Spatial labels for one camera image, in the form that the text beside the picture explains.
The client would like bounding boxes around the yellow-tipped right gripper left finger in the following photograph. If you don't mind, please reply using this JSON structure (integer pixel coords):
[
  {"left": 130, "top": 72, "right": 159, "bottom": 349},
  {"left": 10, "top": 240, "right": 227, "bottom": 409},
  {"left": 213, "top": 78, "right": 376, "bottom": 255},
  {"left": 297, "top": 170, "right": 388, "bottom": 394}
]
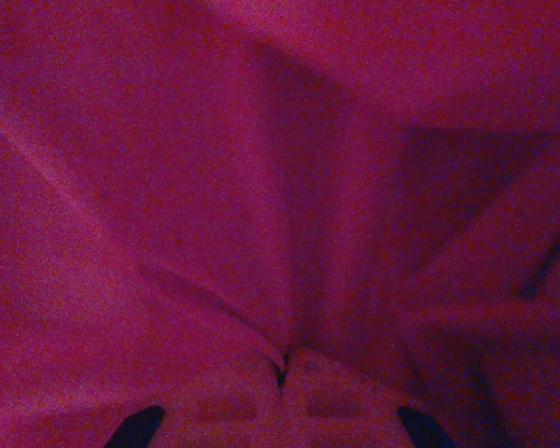
[{"left": 105, "top": 347, "right": 286, "bottom": 448}]

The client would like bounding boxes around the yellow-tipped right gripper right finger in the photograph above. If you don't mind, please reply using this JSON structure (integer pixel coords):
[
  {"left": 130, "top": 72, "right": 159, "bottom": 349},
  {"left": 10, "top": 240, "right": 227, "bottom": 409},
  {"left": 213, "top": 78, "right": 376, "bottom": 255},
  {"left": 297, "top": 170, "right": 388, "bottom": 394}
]
[{"left": 279, "top": 347, "right": 456, "bottom": 448}]

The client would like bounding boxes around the red t-shirt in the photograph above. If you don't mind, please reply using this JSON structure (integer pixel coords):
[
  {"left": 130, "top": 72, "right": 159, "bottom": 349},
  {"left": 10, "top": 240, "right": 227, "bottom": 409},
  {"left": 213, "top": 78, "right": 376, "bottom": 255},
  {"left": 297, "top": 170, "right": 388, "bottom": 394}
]
[{"left": 0, "top": 0, "right": 560, "bottom": 448}]

